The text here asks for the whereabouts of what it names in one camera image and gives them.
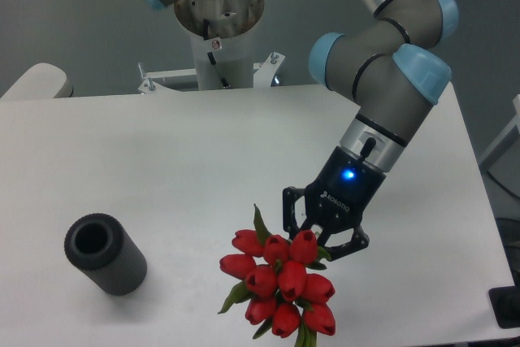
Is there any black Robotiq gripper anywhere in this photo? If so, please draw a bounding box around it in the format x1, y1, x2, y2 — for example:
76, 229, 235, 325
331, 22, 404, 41
282, 146, 386, 260

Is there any red tulip bouquet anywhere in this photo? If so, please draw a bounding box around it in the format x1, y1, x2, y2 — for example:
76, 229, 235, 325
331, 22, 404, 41
219, 207, 336, 346

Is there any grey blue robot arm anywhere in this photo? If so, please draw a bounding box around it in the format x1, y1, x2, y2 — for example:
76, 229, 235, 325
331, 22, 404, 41
145, 0, 459, 261

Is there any dark grey ribbed vase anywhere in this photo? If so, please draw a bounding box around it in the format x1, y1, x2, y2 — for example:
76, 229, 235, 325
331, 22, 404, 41
63, 213, 147, 296

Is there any white furniture at right edge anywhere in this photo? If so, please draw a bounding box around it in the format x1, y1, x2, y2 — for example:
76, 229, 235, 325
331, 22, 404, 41
478, 95, 519, 172

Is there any black device at table edge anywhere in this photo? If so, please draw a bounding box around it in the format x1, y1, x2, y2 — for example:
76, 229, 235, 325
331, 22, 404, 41
488, 286, 519, 329

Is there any white chair backrest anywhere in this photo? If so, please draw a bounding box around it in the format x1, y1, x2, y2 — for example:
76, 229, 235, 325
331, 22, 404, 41
1, 63, 74, 102

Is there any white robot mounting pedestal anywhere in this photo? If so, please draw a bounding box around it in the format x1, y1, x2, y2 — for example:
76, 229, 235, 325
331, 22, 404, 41
138, 0, 285, 93

